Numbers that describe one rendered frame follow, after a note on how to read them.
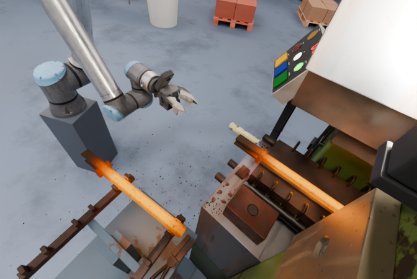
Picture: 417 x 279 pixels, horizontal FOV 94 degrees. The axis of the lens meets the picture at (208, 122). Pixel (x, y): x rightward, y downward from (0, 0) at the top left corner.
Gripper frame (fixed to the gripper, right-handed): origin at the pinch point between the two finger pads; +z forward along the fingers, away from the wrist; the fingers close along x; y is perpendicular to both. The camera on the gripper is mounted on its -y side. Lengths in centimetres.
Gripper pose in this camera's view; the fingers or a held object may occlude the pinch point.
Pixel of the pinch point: (189, 104)
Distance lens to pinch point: 74.6
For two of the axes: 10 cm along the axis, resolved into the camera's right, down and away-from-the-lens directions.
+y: -1.1, 6.8, 7.3
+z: 7.5, 5.3, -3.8
